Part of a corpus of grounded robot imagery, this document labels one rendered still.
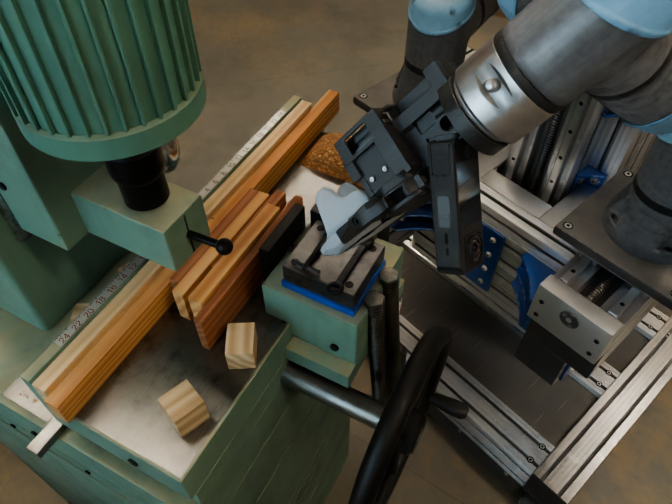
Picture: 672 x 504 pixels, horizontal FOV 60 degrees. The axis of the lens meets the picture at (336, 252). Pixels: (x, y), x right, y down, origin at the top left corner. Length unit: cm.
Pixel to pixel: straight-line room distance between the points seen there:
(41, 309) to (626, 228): 89
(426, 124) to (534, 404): 113
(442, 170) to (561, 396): 116
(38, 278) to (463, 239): 61
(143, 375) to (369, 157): 41
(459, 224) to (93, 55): 31
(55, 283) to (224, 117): 178
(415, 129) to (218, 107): 220
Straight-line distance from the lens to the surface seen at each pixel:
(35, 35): 51
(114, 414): 75
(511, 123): 46
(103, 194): 73
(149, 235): 69
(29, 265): 89
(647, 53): 47
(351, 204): 54
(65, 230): 76
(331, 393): 80
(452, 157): 48
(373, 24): 323
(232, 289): 74
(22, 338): 99
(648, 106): 52
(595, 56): 44
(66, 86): 52
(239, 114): 262
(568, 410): 158
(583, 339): 104
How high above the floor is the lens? 154
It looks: 50 degrees down
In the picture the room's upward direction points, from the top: straight up
